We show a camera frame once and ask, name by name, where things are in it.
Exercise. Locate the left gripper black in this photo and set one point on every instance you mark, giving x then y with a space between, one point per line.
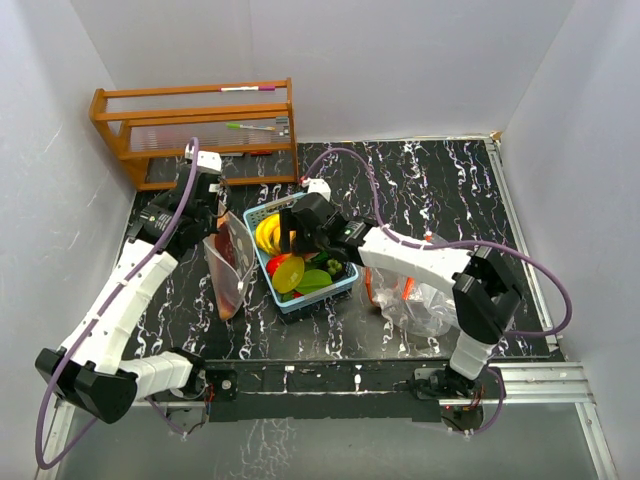
214 218

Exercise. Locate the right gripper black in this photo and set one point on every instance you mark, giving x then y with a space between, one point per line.
291 223

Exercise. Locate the white dotted zip bag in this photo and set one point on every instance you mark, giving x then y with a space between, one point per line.
244 253

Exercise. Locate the watermelon slice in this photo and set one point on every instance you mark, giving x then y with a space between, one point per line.
316 258

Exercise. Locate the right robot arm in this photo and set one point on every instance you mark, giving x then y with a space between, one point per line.
484 290

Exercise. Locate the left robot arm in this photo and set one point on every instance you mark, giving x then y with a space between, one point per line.
88 370

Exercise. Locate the clear bag orange zipper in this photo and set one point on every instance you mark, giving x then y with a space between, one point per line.
411 281

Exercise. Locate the green grapes bunch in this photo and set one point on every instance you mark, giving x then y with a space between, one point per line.
333 267

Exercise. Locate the yellow banana bunch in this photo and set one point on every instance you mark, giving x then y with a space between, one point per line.
264 235

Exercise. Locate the yellow starfruit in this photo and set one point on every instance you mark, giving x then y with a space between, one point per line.
288 273

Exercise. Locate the light blue plastic basket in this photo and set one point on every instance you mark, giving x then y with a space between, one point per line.
252 217

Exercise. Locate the green pen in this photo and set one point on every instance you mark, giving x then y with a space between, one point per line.
239 126

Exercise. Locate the wooden shelf rack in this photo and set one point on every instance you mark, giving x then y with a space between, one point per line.
141 125

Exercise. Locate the pink white pen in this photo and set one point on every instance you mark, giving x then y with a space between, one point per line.
248 88

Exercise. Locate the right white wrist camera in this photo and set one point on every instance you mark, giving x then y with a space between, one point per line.
316 185

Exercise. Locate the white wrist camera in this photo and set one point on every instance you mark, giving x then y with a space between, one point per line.
206 162
316 185

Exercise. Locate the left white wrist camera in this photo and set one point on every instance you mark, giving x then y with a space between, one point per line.
206 162

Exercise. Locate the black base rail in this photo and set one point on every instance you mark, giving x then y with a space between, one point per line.
419 390

